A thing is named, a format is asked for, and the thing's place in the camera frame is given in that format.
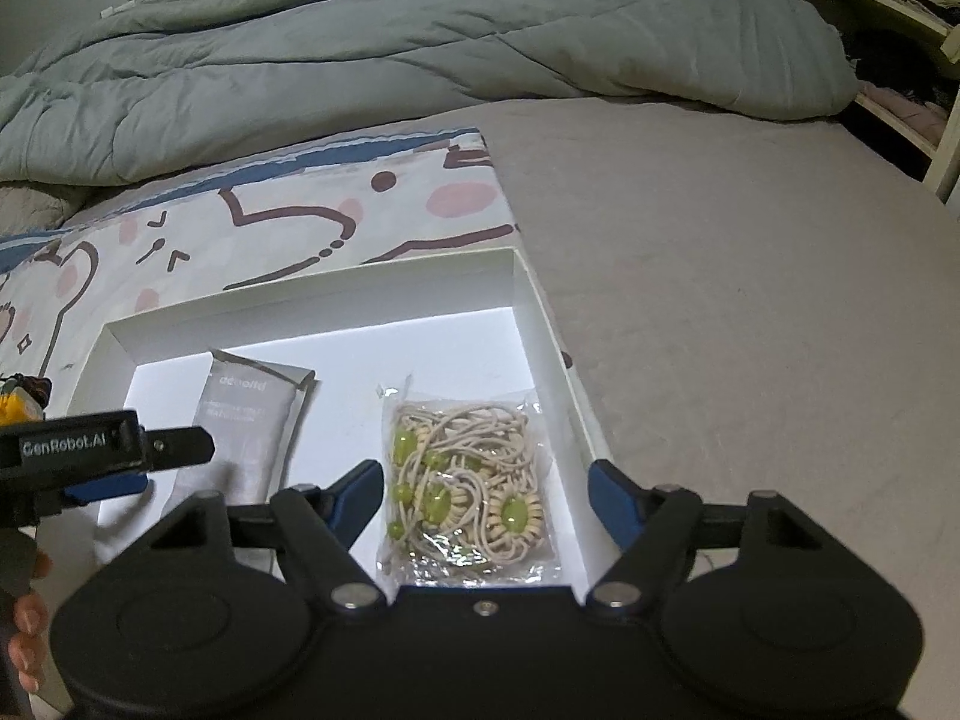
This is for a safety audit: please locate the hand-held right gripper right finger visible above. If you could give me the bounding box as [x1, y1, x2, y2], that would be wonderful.
[587, 457, 822, 608]

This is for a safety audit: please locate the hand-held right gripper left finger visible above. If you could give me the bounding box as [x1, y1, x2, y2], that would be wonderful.
[146, 459, 385, 610]

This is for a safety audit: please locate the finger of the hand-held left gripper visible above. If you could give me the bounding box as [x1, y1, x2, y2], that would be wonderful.
[142, 426, 216, 470]
[62, 471, 149, 505]

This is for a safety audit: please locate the yellow headlamp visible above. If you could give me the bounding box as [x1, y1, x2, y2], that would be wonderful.
[0, 373, 55, 428]

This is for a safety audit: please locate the grey foil pouch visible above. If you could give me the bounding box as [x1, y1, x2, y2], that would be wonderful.
[176, 349, 320, 511]

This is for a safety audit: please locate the bag of beige hair ties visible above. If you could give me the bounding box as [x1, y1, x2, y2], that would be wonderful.
[375, 373, 563, 586]

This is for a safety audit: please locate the white cardboard box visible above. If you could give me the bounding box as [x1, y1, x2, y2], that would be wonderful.
[71, 244, 616, 593]

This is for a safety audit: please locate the person's left hand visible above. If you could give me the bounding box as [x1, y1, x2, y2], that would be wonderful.
[6, 549, 53, 695]

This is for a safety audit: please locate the beige bed sheet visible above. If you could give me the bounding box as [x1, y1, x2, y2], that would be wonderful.
[480, 94, 960, 720]

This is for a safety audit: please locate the beige fluffy pillow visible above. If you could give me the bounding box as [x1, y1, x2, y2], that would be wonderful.
[0, 178, 95, 235]

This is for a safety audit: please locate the printed bear blanket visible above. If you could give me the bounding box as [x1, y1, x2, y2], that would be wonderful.
[0, 127, 518, 436]

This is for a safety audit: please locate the grey duvet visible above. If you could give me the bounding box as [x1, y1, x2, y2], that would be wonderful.
[0, 0, 860, 188]

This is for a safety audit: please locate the cream storage shelf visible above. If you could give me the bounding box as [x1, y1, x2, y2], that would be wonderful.
[840, 0, 960, 207]

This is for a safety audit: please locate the dark clothes pile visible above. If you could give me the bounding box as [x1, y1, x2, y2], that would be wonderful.
[855, 11, 960, 102]

